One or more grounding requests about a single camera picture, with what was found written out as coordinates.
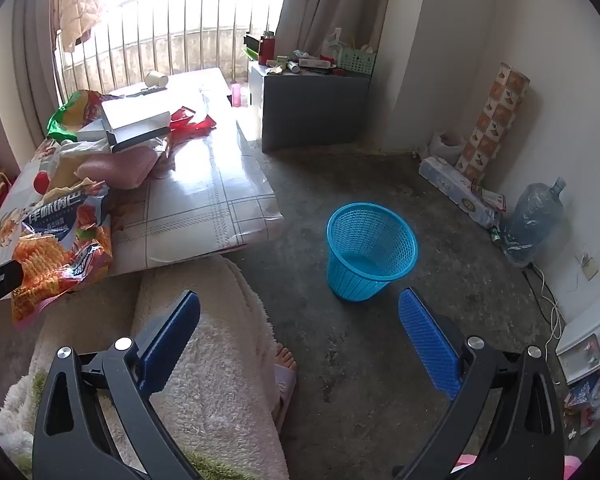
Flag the red thermos bottle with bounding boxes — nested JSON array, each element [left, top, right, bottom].
[[258, 31, 276, 67]]

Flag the black cable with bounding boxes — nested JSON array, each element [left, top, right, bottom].
[[522, 265, 561, 321]]

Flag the pink clothing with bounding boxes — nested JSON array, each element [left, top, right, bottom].
[[455, 452, 583, 480]]

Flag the crumpled plastic bags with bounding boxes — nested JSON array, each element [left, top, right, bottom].
[[565, 370, 600, 436]]

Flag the green red chip bag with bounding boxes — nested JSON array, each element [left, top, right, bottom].
[[47, 90, 113, 143]]

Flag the pink slipper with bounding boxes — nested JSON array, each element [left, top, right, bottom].
[[272, 342, 299, 436]]

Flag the pink quilted jacket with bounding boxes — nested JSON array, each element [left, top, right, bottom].
[[50, 0, 106, 51]]

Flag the white plastic bag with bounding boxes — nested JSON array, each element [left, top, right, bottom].
[[430, 131, 466, 166], [60, 139, 112, 161]]

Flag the large blue water jug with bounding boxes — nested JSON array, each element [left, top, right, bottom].
[[500, 176, 567, 267]]

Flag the wall socket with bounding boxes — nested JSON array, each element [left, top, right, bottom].
[[577, 250, 600, 281]]

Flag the pink packet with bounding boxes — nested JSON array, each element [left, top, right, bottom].
[[75, 147, 159, 191]]

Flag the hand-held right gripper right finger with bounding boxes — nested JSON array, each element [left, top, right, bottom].
[[395, 287, 567, 480]]

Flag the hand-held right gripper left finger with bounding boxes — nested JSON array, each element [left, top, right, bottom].
[[31, 289, 203, 480]]

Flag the blue plastic mesh basket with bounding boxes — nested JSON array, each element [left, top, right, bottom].
[[326, 203, 419, 303]]

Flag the grey curtain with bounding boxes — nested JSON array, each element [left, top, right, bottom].
[[10, 0, 62, 128], [275, 0, 396, 61]]

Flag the orange printed snack bag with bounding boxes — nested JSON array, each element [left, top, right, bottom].
[[0, 140, 115, 331]]

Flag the toilet paper pack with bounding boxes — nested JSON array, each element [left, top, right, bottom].
[[419, 156, 501, 228]]

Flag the white flat cardboard box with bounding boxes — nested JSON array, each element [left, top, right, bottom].
[[101, 94, 173, 153]]

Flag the low table with checked cover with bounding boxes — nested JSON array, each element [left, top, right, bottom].
[[0, 66, 285, 281]]

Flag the red plastic bag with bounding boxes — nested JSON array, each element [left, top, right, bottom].
[[170, 106, 217, 133]]

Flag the white cable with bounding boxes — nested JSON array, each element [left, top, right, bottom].
[[540, 265, 567, 356]]

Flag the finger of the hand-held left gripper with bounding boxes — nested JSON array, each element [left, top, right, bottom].
[[0, 261, 25, 311]]

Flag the green plastic storage basket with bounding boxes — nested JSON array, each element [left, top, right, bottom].
[[337, 46, 377, 77]]

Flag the metal balcony railing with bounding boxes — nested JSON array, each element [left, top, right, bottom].
[[55, 0, 281, 101]]

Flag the red printed leaflet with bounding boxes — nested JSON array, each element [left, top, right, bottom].
[[472, 185, 508, 213]]

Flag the patterned tile-print roll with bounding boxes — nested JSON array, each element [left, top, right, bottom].
[[455, 62, 531, 183]]

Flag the white appliance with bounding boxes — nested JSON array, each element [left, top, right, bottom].
[[555, 292, 600, 386]]

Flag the grey cabinet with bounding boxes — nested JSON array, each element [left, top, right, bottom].
[[247, 62, 373, 153]]

